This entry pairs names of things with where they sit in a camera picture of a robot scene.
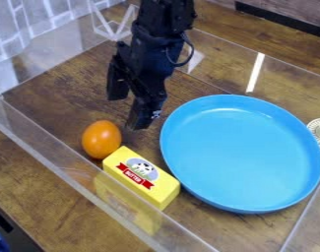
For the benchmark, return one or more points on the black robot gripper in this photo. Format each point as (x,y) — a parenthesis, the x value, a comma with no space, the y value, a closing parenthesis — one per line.
(139,68)

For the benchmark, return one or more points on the orange ball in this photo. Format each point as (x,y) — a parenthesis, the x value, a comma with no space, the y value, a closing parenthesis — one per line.
(100,139)

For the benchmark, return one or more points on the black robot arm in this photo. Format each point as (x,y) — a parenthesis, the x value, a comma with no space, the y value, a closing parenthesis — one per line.
(167,17)

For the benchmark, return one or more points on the blue round tray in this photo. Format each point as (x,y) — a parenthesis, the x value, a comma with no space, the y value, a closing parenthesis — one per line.
(241,153)

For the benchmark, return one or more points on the yellow toy butter block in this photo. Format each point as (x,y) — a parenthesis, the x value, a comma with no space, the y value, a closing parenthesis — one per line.
(151,183)

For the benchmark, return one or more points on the clear acrylic triangular bracket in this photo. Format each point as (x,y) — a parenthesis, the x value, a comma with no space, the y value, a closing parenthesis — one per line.
(111,19)

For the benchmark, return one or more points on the clear acrylic enclosure wall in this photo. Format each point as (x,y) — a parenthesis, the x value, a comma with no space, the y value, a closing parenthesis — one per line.
(56,195)

